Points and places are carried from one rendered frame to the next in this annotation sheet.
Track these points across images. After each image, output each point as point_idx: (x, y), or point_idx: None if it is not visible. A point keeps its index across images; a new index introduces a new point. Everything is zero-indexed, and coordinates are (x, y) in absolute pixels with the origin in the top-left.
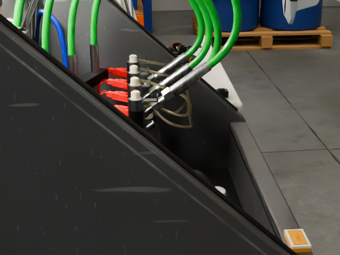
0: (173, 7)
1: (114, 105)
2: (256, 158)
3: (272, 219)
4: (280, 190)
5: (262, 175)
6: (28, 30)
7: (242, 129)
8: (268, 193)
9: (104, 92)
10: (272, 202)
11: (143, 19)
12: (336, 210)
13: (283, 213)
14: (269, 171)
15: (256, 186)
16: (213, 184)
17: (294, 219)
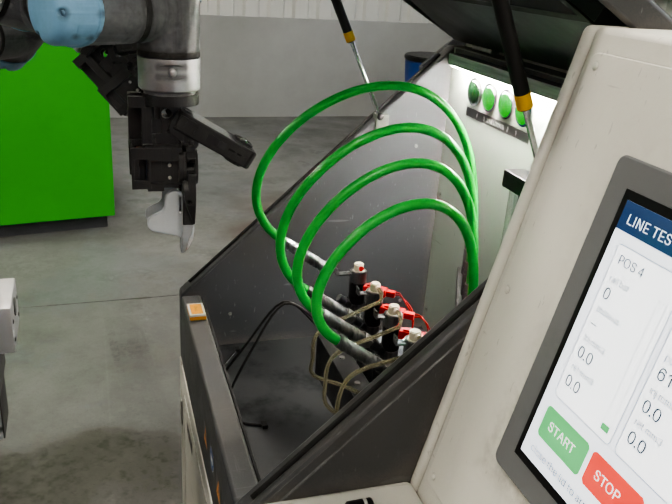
0: None
1: (385, 288)
2: (221, 408)
3: (213, 334)
4: (199, 364)
5: (217, 381)
6: (375, 114)
7: (241, 475)
8: (213, 358)
9: (418, 316)
10: (210, 348)
11: None
12: None
13: (202, 338)
14: (208, 388)
15: (225, 368)
16: (269, 317)
17: (193, 334)
